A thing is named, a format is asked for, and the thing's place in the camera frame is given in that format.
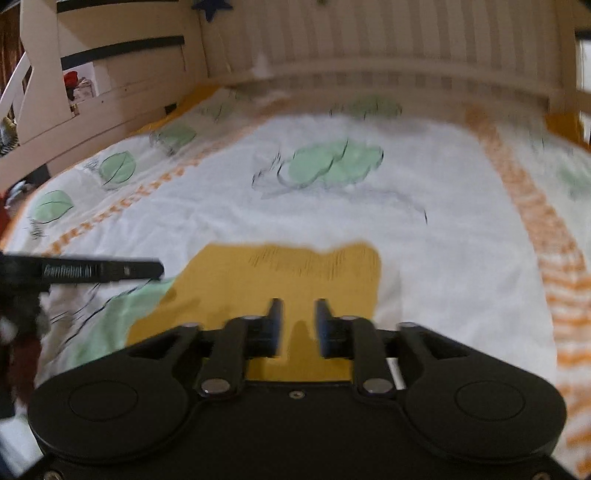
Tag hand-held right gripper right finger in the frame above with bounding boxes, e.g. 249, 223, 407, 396
314, 298, 468, 398

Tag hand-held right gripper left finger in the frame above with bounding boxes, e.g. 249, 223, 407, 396
124, 298, 284, 398

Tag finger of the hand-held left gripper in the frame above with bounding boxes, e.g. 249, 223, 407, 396
110, 259, 165, 282

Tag mustard yellow knit shirt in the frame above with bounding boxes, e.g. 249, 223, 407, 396
124, 242, 384, 383

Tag white leaf-print blanket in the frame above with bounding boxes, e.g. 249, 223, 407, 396
0, 87, 591, 480

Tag white wooden railing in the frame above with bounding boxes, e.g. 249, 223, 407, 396
0, 50, 38, 139

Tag dark blue star decoration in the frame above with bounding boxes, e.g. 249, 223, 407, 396
191, 0, 232, 22

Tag light wooden bed frame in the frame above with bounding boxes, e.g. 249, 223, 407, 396
0, 0, 591, 195

